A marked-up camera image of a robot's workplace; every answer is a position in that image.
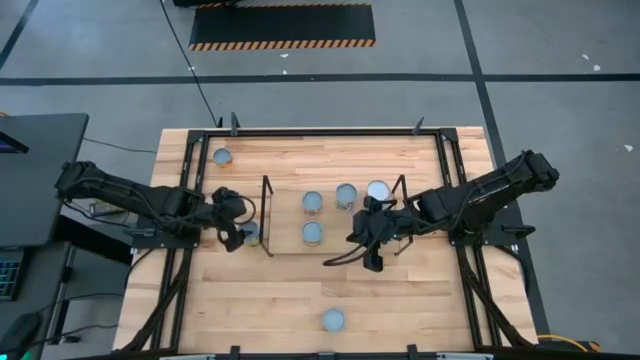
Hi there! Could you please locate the long black floor cable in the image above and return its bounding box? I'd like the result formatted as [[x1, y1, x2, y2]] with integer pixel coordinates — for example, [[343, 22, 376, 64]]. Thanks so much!
[[158, 0, 222, 128]]

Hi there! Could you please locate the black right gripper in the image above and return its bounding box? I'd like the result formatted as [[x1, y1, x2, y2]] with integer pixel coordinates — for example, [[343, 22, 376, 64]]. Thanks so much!
[[349, 195, 397, 274]]

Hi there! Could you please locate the black hazard-striped floor mat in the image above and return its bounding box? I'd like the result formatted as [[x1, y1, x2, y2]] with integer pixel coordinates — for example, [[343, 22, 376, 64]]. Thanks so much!
[[187, 2, 377, 53]]

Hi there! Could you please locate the black aluminium table frame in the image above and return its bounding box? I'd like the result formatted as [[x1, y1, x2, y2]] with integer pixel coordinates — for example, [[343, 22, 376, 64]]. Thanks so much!
[[119, 112, 539, 360]]

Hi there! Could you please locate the backlit keyboard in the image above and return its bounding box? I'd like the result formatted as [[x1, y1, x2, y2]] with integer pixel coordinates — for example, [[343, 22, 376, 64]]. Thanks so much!
[[0, 247, 26, 303]]

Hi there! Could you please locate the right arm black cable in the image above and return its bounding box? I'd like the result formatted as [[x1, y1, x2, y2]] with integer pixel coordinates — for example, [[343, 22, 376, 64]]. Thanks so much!
[[322, 242, 374, 268]]

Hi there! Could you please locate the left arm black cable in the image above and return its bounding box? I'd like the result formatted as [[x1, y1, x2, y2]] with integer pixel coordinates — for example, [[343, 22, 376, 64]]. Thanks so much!
[[234, 193, 258, 227]]

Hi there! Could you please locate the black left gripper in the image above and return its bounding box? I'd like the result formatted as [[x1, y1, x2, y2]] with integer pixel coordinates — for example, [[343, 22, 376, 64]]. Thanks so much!
[[211, 185, 251, 254]]

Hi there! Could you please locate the red and cream fruit can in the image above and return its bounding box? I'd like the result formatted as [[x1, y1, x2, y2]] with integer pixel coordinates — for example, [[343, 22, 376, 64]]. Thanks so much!
[[301, 221, 325, 247]]

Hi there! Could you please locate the black computer mouse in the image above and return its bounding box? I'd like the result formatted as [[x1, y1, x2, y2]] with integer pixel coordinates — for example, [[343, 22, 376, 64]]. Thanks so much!
[[0, 312, 44, 359]]

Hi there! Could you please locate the yellow floor cable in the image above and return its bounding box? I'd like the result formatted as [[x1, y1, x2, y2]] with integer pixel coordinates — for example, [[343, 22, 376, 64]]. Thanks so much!
[[536, 333, 602, 353]]

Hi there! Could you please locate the can with blue label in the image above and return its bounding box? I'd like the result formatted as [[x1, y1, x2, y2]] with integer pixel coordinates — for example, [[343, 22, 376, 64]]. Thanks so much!
[[334, 182, 359, 212]]

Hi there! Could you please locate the dark green labelled can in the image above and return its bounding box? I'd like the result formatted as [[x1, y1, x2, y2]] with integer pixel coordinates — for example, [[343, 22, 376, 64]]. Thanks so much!
[[301, 190, 325, 216]]

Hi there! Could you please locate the black desk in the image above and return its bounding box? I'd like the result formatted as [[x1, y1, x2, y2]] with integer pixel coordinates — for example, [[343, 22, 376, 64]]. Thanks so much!
[[0, 112, 90, 249]]

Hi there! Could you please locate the thin black floor cable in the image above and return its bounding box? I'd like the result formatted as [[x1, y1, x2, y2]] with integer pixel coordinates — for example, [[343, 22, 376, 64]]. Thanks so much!
[[82, 137, 159, 155]]

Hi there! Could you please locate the tall carrots can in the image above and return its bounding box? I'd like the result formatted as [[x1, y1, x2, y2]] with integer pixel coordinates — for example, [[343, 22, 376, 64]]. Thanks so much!
[[366, 179, 393, 203]]

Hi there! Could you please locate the small can with orange label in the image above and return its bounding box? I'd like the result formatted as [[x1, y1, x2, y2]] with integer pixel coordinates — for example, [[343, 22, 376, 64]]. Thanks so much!
[[212, 147, 234, 169]]

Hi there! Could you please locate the salmon can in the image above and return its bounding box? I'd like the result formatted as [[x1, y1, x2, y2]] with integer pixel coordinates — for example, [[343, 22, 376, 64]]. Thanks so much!
[[321, 307, 347, 334]]

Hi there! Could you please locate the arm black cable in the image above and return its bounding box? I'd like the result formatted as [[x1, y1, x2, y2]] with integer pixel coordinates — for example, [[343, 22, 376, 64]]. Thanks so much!
[[234, 193, 258, 227], [322, 242, 374, 268]]

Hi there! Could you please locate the light green and red can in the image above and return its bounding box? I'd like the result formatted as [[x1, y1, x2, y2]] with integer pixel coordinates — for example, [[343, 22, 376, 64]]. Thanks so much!
[[241, 221, 262, 247]]

